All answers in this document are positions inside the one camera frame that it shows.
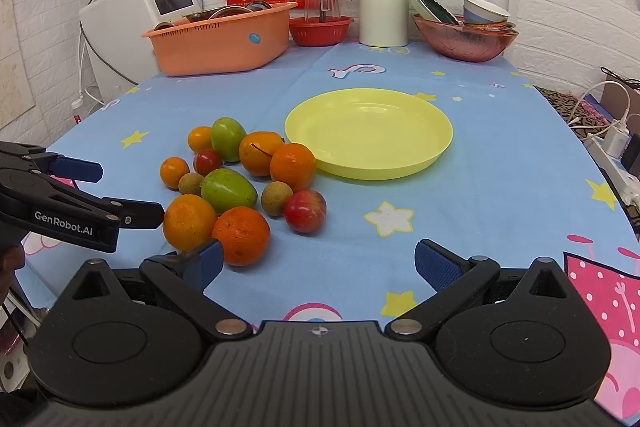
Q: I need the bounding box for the orange plastic basket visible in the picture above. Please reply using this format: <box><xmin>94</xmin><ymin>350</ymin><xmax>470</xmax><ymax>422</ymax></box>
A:
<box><xmin>143</xmin><ymin>2</ymin><xmax>296</xmax><ymax>77</ymax></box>

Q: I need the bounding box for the red plastic basket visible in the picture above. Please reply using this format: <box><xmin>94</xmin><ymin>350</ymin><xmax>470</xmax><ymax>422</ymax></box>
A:
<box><xmin>288</xmin><ymin>16</ymin><xmax>354</xmax><ymax>46</ymax></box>

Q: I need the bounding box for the white power strip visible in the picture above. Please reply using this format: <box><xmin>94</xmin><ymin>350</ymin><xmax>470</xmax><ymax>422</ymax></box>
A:
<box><xmin>585</xmin><ymin>135</ymin><xmax>640</xmax><ymax>210</ymax></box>

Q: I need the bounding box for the small orange tangerine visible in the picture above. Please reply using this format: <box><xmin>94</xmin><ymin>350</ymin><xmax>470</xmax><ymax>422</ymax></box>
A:
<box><xmin>160</xmin><ymin>156</ymin><xmax>190</xmax><ymax>190</ymax></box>

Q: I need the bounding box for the person's left hand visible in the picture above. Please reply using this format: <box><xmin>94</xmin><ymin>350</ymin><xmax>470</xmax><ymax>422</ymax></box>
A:
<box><xmin>0</xmin><ymin>244</ymin><xmax>25</xmax><ymax>303</ymax></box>

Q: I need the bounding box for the yellow plastic plate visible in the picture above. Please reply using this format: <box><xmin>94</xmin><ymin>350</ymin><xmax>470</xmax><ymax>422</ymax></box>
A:
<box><xmin>284</xmin><ymin>88</ymin><xmax>454</xmax><ymax>181</ymax></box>

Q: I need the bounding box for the brown longan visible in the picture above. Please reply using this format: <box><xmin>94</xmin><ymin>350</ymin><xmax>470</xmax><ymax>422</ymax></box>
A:
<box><xmin>260</xmin><ymin>181</ymin><xmax>294</xmax><ymax>218</ymax></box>
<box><xmin>178</xmin><ymin>172</ymin><xmax>204</xmax><ymax>195</ymax></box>

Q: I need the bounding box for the cardboard box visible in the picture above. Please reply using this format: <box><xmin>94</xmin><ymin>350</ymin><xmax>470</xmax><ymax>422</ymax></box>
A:
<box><xmin>600</xmin><ymin>74</ymin><xmax>640</xmax><ymax>134</ymax></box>

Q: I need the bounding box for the large orange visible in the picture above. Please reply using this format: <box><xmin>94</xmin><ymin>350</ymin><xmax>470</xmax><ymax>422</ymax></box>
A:
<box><xmin>163</xmin><ymin>194</ymin><xmax>217</xmax><ymax>251</ymax></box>

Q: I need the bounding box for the white countertop appliance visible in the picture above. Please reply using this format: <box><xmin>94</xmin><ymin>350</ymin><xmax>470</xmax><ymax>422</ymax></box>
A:
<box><xmin>79</xmin><ymin>0</ymin><xmax>202</xmax><ymax>103</ymax></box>

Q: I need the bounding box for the small orange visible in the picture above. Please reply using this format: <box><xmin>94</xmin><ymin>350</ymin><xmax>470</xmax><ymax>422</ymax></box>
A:
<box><xmin>188</xmin><ymin>126</ymin><xmax>212</xmax><ymax>154</ymax></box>

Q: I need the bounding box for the green-lined white bowl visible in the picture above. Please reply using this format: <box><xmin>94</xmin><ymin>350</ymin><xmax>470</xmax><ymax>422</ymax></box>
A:
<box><xmin>409</xmin><ymin>0</ymin><xmax>459</xmax><ymax>25</ymax></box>

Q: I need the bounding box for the red apple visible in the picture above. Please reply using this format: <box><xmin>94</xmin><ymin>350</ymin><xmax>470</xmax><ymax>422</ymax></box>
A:
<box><xmin>283</xmin><ymin>190</ymin><xmax>326</xmax><ymax>234</ymax></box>

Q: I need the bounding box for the round orange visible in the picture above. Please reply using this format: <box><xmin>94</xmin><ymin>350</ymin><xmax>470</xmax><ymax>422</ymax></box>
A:
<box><xmin>269</xmin><ymin>143</ymin><xmax>316</xmax><ymax>192</ymax></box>

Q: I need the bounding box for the green mango back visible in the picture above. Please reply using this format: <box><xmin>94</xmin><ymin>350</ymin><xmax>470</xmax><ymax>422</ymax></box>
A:
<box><xmin>210</xmin><ymin>117</ymin><xmax>246</xmax><ymax>164</ymax></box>

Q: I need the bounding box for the white and blue bowl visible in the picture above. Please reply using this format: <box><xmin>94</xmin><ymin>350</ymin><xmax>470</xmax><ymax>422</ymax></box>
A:
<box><xmin>463</xmin><ymin>0</ymin><xmax>510</xmax><ymax>25</ymax></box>

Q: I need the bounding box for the small red tomato fruit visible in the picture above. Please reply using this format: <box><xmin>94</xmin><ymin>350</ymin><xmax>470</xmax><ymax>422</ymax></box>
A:
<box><xmin>193</xmin><ymin>148</ymin><xmax>224</xmax><ymax>176</ymax></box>

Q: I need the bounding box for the blue star-print tablecloth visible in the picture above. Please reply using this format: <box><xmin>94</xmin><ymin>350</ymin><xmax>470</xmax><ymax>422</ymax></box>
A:
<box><xmin>14</xmin><ymin>37</ymin><xmax>640</xmax><ymax>425</ymax></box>

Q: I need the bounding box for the pink glass bowl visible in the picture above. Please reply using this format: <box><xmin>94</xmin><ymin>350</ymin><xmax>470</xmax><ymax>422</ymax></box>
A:
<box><xmin>412</xmin><ymin>14</ymin><xmax>518</xmax><ymax>63</ymax></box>

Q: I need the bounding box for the orange with dark stem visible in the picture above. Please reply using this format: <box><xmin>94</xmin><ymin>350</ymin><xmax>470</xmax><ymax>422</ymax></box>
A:
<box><xmin>239</xmin><ymin>131</ymin><xmax>284</xmax><ymax>178</ymax></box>

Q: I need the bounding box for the green mango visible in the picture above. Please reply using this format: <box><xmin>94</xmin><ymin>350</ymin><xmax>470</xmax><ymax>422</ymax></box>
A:
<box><xmin>210</xmin><ymin>117</ymin><xmax>246</xmax><ymax>164</ymax></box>
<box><xmin>201</xmin><ymin>168</ymin><xmax>257</xmax><ymax>215</ymax></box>

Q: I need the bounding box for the white charger plug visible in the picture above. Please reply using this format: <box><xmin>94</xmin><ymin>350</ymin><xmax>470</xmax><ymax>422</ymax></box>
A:
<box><xmin>602</xmin><ymin>120</ymin><xmax>629</xmax><ymax>158</ymax></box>

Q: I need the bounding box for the green mango front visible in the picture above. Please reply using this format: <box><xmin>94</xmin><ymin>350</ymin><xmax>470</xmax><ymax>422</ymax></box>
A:
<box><xmin>201</xmin><ymin>168</ymin><xmax>257</xmax><ymax>215</ymax></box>

